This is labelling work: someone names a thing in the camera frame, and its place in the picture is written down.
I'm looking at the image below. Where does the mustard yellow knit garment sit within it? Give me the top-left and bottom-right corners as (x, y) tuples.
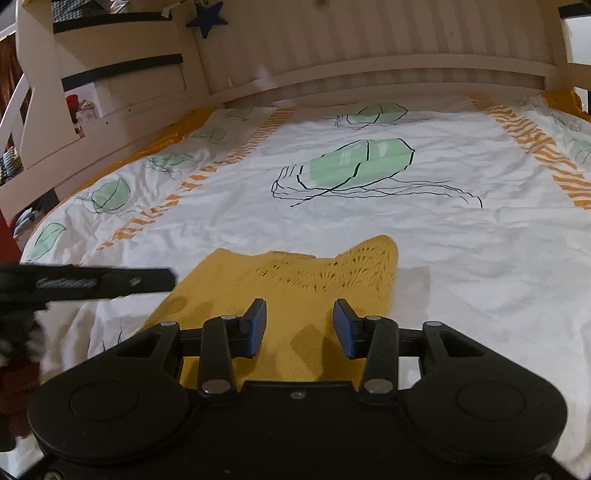
(144, 235), (399, 384)

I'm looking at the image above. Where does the white leaf-pattern bed cover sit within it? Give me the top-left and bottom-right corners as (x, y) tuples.
(23, 97), (590, 478)

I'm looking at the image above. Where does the red cup on shelf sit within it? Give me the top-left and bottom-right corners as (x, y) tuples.
(65, 94), (80, 125)

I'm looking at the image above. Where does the beige wooden headboard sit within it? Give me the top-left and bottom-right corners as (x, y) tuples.
(195, 1), (570, 105)

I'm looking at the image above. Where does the dark blue star decoration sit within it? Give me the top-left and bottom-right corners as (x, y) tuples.
(186, 1), (228, 39)

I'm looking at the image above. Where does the beige wooden left rail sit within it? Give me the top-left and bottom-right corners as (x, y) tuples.
(1, 1), (209, 217)

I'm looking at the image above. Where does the beige wooden side rail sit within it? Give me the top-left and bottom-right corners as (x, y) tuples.
(554, 62), (591, 91)

